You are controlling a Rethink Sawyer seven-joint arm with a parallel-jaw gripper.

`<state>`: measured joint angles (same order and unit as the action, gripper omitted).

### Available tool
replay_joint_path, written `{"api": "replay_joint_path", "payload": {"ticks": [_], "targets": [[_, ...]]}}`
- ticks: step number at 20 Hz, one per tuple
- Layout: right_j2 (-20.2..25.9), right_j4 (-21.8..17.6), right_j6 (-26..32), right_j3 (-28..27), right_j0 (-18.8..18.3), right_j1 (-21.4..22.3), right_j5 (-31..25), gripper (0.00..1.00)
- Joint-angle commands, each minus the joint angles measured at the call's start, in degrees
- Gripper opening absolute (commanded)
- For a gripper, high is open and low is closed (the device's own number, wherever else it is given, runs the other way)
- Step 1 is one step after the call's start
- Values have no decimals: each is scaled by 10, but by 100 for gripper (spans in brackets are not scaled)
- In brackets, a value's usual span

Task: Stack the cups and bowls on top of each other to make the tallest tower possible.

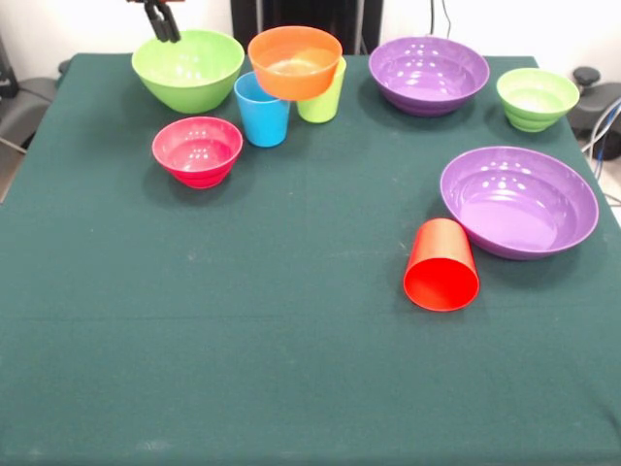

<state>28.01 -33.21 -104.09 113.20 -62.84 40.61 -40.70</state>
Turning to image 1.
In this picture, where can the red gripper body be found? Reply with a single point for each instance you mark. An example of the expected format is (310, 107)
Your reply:
(177, 1)

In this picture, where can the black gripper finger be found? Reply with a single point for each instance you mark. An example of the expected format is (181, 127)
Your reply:
(157, 24)
(171, 24)

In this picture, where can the large green bowl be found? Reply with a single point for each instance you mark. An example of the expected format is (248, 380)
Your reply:
(189, 87)

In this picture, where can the blue cup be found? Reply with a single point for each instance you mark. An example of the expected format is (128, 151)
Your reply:
(262, 123)

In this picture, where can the orange bowl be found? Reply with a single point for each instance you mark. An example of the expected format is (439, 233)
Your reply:
(296, 80)

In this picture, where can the pink bowl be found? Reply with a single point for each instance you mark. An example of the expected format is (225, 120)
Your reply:
(199, 165)

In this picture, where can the yellow-green cup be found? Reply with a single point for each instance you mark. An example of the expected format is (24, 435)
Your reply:
(322, 107)

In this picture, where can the red cup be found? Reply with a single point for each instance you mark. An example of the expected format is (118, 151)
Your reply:
(441, 286)

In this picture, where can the black chair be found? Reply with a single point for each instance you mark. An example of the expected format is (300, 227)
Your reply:
(24, 109)
(599, 104)

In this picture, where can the purple bowl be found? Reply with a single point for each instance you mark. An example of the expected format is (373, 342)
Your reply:
(519, 209)
(427, 73)

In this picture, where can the dark green tablecloth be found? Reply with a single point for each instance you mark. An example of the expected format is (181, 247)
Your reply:
(291, 364)

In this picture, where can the small green bowl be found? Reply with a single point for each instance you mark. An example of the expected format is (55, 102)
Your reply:
(536, 104)

